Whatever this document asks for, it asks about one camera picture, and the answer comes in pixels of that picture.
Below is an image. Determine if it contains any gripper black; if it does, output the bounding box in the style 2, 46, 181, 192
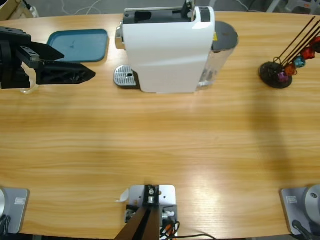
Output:
0, 41, 97, 90

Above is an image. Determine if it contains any clear glass cup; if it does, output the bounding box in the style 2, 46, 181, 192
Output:
19, 83, 39, 95

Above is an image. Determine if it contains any grey coffee machine lever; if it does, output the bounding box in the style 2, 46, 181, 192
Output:
181, 0, 196, 21

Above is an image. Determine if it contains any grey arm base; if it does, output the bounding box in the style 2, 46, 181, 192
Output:
279, 184, 320, 236
0, 187, 31, 235

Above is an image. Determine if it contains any white capsule coffee machine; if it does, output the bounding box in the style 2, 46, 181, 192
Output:
114, 6, 216, 95

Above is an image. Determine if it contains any purple coffee capsule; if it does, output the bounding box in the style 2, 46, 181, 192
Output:
277, 71, 290, 83

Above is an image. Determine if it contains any orange coffee capsule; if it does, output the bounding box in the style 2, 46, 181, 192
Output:
284, 63, 298, 77

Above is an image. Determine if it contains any teal coffee capsule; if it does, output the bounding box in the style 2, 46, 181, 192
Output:
292, 56, 306, 68

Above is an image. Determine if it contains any teal plastic tray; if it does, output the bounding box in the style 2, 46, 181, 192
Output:
46, 29, 110, 63

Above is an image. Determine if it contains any tan cardboard box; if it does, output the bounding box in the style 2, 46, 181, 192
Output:
0, 0, 24, 22

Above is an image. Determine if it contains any white tape strip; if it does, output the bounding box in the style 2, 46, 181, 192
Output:
114, 188, 130, 203

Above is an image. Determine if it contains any clear water tank black lid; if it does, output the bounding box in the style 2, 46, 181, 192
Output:
196, 21, 240, 89

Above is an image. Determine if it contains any black capsule holder with rods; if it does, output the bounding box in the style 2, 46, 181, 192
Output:
258, 16, 320, 90

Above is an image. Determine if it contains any white plastic stool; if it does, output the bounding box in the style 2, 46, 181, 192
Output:
286, 0, 320, 15

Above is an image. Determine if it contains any white floor cable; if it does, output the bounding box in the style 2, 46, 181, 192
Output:
61, 0, 126, 16

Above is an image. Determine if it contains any black base cable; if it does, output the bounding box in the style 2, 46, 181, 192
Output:
0, 214, 12, 236
291, 219, 313, 240

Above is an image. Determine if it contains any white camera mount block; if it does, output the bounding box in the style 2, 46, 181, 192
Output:
126, 184, 178, 237

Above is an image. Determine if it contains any dark camera post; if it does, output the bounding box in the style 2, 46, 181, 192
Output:
114, 184, 161, 240

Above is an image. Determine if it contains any orange black cable bundle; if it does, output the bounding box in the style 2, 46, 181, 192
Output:
159, 219, 181, 238

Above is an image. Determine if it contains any white metal table frame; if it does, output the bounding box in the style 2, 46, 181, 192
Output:
264, 0, 285, 14

